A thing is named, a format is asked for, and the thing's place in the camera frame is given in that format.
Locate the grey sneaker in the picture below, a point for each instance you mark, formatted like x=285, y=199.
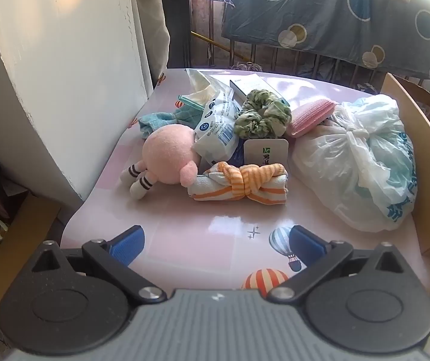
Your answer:
x=242, y=67
x=256, y=67

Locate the teal cloth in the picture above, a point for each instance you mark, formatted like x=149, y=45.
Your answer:
x=158, y=120

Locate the brown cardboard box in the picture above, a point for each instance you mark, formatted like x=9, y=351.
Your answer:
x=23, y=233

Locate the blue circle-print bedsheet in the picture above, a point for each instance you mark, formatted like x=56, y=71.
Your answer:
x=312, y=15

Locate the dark open box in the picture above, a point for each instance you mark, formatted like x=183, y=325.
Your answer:
x=151, y=15

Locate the white card tag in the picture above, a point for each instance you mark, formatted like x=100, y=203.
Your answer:
x=265, y=154

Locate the yellow pole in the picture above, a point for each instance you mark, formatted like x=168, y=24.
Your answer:
x=215, y=43

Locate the pink plush toy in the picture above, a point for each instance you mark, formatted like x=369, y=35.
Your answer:
x=166, y=154

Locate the orange striped towel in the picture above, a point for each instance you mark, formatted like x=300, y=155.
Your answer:
x=215, y=190

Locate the pink sponge cloth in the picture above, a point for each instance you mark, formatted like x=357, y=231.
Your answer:
x=308, y=116

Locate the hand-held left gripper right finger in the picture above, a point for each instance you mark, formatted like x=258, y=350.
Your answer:
x=307, y=246

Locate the clear plastic bag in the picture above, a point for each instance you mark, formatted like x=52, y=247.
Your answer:
x=200, y=82

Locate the dark window frame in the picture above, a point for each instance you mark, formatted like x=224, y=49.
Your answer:
x=179, y=26

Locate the white blue wipes packet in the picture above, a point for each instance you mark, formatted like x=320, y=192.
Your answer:
x=216, y=120

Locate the white knotted plastic bag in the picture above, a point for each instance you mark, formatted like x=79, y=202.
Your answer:
x=350, y=165

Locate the green scrunchie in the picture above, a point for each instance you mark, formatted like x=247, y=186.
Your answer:
x=248, y=120

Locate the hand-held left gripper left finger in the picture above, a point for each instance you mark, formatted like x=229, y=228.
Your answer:
x=126, y=244

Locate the white flat paper box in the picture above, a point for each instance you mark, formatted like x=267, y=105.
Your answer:
x=252, y=82

